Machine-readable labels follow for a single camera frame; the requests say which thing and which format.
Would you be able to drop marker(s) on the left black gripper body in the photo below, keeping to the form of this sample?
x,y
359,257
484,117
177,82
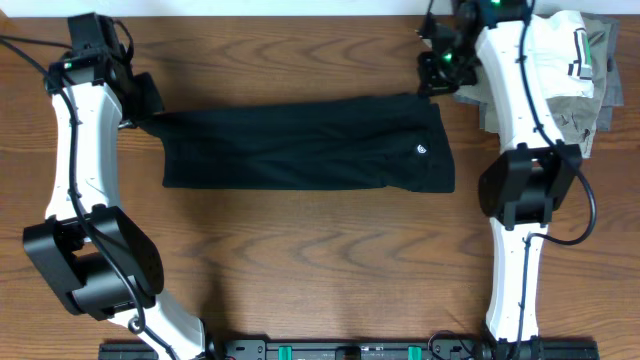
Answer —
x,y
145,101

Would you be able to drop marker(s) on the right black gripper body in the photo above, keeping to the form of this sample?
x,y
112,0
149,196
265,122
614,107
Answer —
x,y
443,73

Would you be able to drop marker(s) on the black t-shirt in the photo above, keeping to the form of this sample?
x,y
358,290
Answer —
x,y
359,143

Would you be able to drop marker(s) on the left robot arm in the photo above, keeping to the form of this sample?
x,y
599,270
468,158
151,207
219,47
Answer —
x,y
94,258

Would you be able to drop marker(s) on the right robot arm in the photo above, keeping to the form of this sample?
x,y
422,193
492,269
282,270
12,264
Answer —
x,y
519,192

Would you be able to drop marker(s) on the olive khaki folded garment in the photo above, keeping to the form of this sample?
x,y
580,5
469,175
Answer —
x,y
575,120

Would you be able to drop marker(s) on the grey folded garment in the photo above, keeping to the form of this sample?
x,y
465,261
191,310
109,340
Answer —
x,y
612,75

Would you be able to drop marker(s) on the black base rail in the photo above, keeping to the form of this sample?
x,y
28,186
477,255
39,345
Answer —
x,y
345,350

